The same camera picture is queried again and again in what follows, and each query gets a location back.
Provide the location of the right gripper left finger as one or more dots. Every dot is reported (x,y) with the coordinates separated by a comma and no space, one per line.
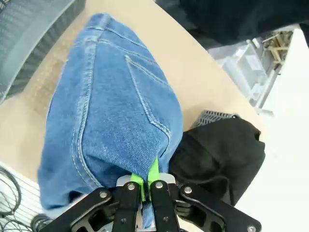
(125,207)

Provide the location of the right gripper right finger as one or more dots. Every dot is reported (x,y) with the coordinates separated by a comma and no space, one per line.
(166,207)

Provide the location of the black button shirt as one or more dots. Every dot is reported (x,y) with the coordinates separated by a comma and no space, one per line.
(217,157)

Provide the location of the blue denim shorts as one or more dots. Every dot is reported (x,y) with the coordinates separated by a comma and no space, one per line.
(108,108)

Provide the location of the black round wheel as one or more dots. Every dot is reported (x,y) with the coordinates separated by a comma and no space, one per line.
(41,223)

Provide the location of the white ribbed panel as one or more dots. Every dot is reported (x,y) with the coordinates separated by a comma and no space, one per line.
(29,193)

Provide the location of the grey plastic lattice basket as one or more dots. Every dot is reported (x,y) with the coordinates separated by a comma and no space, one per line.
(210,117)
(26,41)

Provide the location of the clear storage bin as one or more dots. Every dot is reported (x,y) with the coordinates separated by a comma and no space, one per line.
(251,70)

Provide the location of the large white table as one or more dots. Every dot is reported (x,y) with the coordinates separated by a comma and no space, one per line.
(294,96)

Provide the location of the wooden rack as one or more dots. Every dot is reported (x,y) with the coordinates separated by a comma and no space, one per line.
(277,52)

